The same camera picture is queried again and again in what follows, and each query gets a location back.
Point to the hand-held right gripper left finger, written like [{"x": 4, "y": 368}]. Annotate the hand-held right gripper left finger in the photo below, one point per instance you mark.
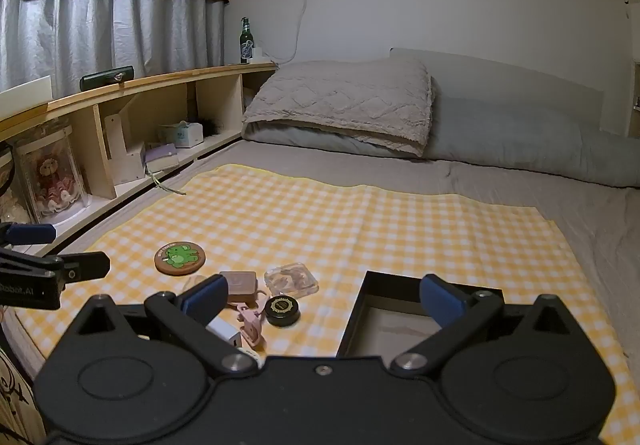
[{"x": 205, "y": 299}]

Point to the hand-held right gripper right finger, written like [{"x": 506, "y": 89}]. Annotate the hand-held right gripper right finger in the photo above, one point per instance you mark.
[{"x": 442, "y": 301}]

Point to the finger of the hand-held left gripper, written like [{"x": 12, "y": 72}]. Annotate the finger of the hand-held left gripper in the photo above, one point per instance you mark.
[
  {"x": 31, "y": 233},
  {"x": 86, "y": 266}
]

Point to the square wooden block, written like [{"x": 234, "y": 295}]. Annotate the square wooden block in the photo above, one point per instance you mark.
[{"x": 243, "y": 285}]

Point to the round cork coaster green figure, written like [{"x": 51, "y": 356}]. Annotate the round cork coaster green figure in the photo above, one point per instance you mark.
[{"x": 180, "y": 257}]

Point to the black cardboard box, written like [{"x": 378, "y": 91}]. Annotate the black cardboard box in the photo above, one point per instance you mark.
[{"x": 390, "y": 325}]

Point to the clear case of fake nails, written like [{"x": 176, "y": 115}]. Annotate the clear case of fake nails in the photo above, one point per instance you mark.
[{"x": 291, "y": 279}]

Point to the white charger plug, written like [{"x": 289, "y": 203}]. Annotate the white charger plug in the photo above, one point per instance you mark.
[{"x": 225, "y": 334}]

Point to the plush bear in clear box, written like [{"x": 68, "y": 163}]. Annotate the plush bear in clear box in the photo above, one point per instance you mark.
[{"x": 50, "y": 180}]

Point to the black round tin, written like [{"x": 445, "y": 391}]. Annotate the black round tin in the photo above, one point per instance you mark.
[{"x": 283, "y": 311}]

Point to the yellow checked cloth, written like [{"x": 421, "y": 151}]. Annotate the yellow checked cloth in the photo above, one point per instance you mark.
[{"x": 350, "y": 235}]

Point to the beige cloth with black drawing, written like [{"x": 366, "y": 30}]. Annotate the beige cloth with black drawing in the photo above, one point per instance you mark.
[{"x": 15, "y": 400}]

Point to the wooden stand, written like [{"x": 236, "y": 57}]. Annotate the wooden stand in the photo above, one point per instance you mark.
[{"x": 122, "y": 155}]

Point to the purple book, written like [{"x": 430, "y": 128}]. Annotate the purple book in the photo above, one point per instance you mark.
[{"x": 162, "y": 156}]

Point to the white tissue box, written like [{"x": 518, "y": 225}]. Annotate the white tissue box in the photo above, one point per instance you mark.
[{"x": 182, "y": 134}]

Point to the dark green case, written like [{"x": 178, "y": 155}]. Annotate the dark green case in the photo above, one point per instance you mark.
[{"x": 106, "y": 77}]

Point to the grey bed sheet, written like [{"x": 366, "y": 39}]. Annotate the grey bed sheet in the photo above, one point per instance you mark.
[{"x": 592, "y": 207}]

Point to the grey long pillow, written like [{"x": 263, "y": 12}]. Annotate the grey long pillow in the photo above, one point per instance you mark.
[{"x": 525, "y": 140}]

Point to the wooden bedside shelf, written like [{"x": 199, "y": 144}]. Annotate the wooden bedside shelf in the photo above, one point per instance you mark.
[{"x": 150, "y": 77}]

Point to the grey curtain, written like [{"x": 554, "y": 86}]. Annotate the grey curtain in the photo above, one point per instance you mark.
[{"x": 75, "y": 35}]

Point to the beige quilted pillow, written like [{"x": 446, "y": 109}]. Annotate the beige quilted pillow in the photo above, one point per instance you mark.
[{"x": 345, "y": 100}]

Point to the small white box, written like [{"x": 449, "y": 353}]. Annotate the small white box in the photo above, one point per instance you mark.
[{"x": 261, "y": 58}]

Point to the green glass bottle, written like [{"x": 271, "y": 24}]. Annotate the green glass bottle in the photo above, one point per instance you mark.
[{"x": 245, "y": 45}]

